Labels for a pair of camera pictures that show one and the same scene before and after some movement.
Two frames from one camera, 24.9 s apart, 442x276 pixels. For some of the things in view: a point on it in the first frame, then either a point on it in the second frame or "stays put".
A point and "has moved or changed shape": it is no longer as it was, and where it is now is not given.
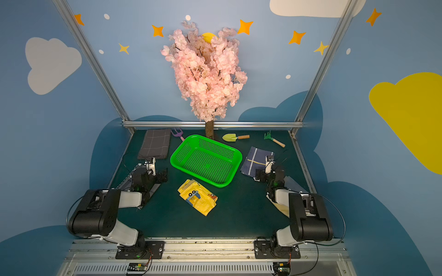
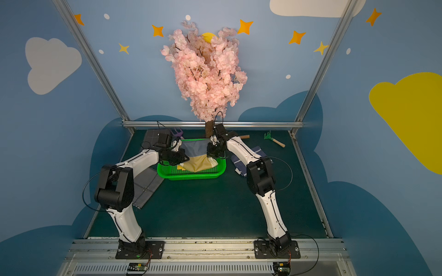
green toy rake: [269, 137] stays put
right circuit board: [281, 268] stays put
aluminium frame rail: [227, 123] stays put
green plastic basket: [211, 161] has moved or changed shape
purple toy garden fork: [178, 134] stays put
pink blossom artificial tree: [206, 72] stays put
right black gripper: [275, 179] to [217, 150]
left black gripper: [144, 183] to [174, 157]
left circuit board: [137, 267] stays put
